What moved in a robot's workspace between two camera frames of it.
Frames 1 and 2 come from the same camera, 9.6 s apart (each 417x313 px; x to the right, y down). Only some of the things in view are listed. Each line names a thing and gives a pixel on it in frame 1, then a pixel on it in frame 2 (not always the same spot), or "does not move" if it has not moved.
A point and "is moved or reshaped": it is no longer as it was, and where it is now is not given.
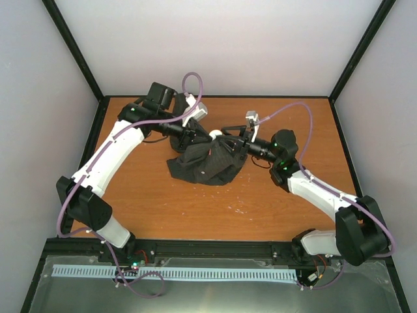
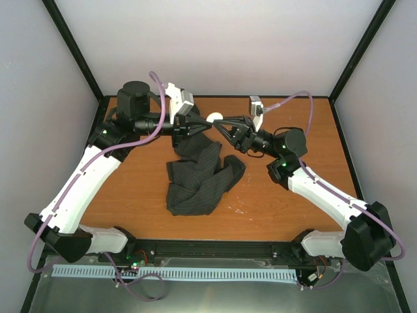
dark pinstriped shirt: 212,163 is moved or reshaped
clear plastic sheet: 358,287 does not move
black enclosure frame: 77,229 does not move
